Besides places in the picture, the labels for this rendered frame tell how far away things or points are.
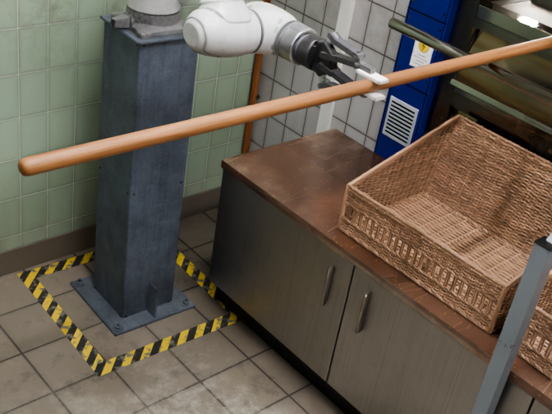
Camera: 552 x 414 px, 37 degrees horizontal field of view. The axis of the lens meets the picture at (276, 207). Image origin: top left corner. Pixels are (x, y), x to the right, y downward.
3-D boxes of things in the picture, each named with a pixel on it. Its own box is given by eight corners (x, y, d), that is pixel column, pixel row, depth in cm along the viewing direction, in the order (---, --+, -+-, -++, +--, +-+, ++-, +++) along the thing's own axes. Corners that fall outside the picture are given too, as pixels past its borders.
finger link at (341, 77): (318, 61, 184) (315, 66, 184) (351, 89, 178) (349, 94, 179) (330, 58, 186) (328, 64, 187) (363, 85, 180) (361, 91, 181)
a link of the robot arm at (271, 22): (300, 59, 197) (259, 63, 189) (259, 35, 207) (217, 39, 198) (310, 16, 192) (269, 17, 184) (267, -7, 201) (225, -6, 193)
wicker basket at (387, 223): (436, 187, 272) (458, 111, 257) (587, 278, 239) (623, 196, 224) (333, 227, 241) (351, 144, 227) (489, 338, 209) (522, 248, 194)
